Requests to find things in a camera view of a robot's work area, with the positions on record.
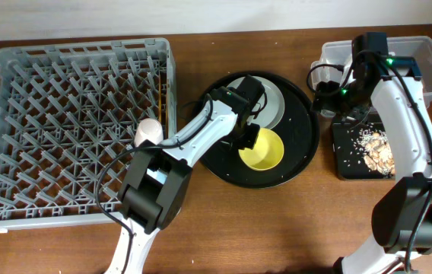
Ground yellow bowl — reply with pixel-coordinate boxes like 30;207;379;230
238;128;284;171

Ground food scraps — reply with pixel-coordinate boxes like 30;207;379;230
354;129;395;177

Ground pink cup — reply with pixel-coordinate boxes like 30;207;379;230
134;118;164;147

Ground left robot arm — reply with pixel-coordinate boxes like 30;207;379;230
107;84;264;273

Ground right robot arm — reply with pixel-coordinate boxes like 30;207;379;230
310;51;432;273

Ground grey dishwasher rack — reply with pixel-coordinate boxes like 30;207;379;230
0;38;177;233

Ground grey plate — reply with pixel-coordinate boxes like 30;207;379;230
246;75;285;129

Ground round black tray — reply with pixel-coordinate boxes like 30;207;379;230
199;71;320;189

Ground black rectangular bin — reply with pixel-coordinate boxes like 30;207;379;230
331;114;394;180

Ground clear plastic bin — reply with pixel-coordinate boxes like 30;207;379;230
310;36;432;106

